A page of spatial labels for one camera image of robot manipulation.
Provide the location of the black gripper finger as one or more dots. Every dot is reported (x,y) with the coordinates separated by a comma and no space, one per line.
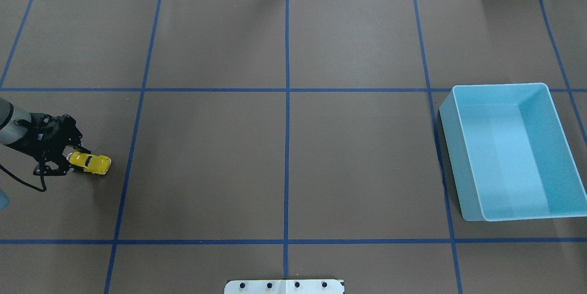
(80,148)
(52,168)

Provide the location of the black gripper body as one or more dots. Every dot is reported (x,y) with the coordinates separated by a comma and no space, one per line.
(40,141)

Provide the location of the yellow beetle toy car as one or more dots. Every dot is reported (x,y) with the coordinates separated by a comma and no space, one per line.
(89,163)

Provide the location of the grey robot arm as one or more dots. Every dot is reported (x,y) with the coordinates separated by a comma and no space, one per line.
(9,133)

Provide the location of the light blue plastic bin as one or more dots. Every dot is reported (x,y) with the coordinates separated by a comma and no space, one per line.
(509,154)

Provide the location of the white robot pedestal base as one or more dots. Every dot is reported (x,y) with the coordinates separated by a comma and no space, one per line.
(286,286)

